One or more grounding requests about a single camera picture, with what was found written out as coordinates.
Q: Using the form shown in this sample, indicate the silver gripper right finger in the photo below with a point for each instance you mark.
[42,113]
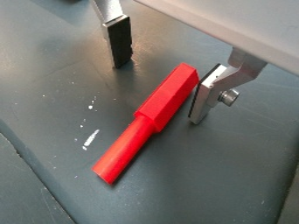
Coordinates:
[217,87]

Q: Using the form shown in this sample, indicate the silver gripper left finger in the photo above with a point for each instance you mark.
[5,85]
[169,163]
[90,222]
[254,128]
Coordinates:
[115,24]

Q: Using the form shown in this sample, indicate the red peg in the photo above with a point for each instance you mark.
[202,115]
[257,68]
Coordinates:
[151,117]

